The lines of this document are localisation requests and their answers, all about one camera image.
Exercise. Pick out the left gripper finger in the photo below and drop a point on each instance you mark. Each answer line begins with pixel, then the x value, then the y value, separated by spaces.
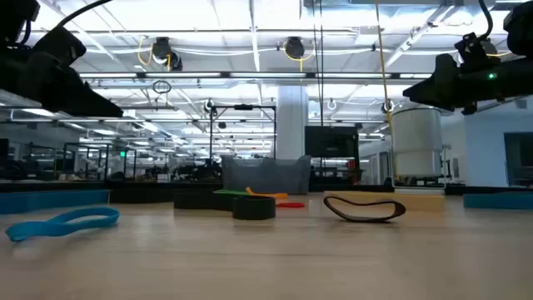
pixel 98 102
pixel 83 111

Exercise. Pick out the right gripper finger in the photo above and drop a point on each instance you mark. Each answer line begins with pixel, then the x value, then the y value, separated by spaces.
pixel 437 103
pixel 437 83

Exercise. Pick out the tan rubber band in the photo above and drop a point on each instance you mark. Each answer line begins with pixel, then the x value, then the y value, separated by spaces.
pixel 420 202

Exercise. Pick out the short black rubber band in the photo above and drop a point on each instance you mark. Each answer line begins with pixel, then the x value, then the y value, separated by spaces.
pixel 366 219

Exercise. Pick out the small blue rubber band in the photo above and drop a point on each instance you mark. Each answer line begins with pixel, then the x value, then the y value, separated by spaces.
pixel 18 232

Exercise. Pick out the green rubber band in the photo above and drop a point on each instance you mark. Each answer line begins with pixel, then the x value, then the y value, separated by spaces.
pixel 229 192

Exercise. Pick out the red rubber band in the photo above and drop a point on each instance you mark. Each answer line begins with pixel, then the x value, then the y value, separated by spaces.
pixel 291 205

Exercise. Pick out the long black rubber band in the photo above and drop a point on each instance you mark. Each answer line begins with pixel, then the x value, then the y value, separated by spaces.
pixel 254 208

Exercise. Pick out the orange rubber band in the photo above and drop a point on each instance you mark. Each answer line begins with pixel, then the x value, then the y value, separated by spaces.
pixel 270 195

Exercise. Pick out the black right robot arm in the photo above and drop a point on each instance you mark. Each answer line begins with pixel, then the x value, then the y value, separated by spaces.
pixel 520 25

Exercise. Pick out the grey plastic bin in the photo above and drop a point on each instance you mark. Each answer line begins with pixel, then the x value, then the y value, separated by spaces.
pixel 266 177

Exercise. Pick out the white cylindrical container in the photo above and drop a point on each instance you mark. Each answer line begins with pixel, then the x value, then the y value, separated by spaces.
pixel 416 141

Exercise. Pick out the dark window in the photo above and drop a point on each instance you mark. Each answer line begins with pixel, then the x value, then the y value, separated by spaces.
pixel 518 160

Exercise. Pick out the long ceiling light bar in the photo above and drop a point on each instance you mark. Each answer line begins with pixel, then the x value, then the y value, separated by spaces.
pixel 187 75

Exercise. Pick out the white pillar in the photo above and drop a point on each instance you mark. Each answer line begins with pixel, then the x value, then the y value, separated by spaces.
pixel 291 125

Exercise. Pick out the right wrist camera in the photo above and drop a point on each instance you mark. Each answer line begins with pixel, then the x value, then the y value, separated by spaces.
pixel 472 52

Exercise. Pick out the black aluminium table frame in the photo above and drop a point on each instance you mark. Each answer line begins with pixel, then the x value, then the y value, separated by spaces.
pixel 41 185

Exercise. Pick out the black metal frame rig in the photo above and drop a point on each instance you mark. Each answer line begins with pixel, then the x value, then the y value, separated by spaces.
pixel 243 107

